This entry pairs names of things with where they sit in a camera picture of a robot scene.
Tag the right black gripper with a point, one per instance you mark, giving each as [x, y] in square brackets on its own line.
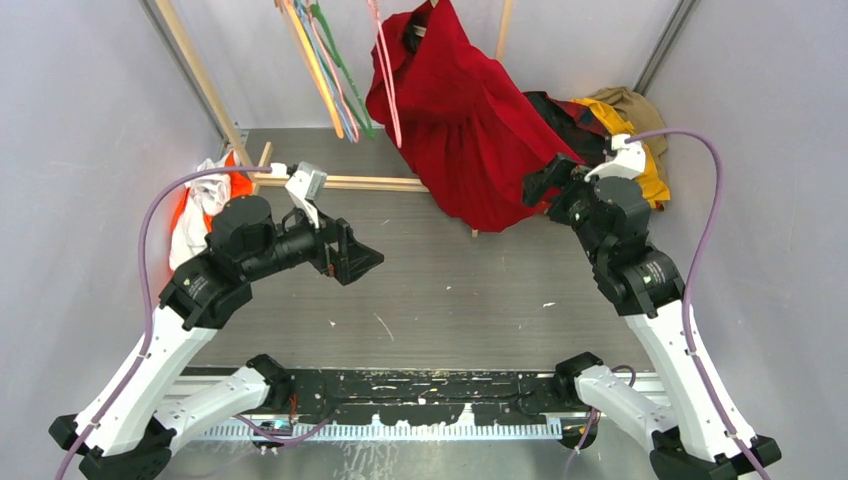
[563, 172]

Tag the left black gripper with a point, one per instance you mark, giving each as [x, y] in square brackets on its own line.
[351, 258]

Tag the dark plaid garment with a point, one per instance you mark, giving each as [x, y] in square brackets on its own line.
[575, 124]

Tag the red skirt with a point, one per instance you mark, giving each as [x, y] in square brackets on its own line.
[469, 134]

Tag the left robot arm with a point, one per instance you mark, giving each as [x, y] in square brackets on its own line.
[130, 430]

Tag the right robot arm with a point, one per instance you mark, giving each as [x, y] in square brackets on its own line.
[699, 433]

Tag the light blue hanger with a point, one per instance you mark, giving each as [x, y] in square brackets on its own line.
[323, 74]

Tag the green hanger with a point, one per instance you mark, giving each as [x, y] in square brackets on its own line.
[352, 93]

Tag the orange hanger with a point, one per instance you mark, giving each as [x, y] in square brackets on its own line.
[308, 53]

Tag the yellow garment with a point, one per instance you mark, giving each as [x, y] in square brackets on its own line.
[653, 181]

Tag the tan garment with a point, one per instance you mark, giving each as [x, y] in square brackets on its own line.
[632, 107]

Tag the wooden clothes rack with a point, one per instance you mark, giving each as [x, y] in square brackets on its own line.
[187, 56]

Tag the orange and white garment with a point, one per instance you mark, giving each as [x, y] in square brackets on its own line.
[200, 201]

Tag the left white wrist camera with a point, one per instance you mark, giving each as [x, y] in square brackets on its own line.
[304, 183]

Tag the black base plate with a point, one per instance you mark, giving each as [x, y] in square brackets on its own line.
[421, 397]

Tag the pink wire hanger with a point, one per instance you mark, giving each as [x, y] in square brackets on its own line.
[386, 69]

